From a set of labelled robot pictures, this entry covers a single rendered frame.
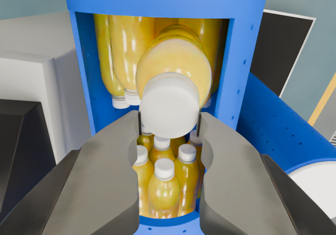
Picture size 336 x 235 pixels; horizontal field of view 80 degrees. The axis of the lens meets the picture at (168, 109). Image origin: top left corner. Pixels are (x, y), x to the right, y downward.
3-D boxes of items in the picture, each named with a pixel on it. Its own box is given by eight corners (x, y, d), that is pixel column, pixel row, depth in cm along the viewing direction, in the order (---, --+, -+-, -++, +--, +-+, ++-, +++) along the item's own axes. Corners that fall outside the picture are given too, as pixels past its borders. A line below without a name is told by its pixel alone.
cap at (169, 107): (158, 65, 13) (154, 74, 12) (208, 92, 14) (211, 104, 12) (134, 110, 15) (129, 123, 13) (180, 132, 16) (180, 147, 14)
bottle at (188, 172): (181, 193, 58) (186, 141, 49) (200, 210, 53) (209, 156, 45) (162, 207, 54) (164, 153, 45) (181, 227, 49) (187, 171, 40)
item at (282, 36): (183, 172, 199) (184, 185, 186) (225, 3, 128) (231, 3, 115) (234, 178, 203) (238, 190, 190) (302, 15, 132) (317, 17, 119)
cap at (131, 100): (131, 86, 39) (131, 94, 40) (120, 93, 35) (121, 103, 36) (149, 89, 38) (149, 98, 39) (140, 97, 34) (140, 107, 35)
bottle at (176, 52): (167, 13, 28) (145, 31, 12) (209, 38, 30) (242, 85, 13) (146, 57, 32) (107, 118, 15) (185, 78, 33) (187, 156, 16)
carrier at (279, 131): (210, 104, 146) (249, 105, 147) (257, 221, 69) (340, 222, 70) (215, 66, 133) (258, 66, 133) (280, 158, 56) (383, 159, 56)
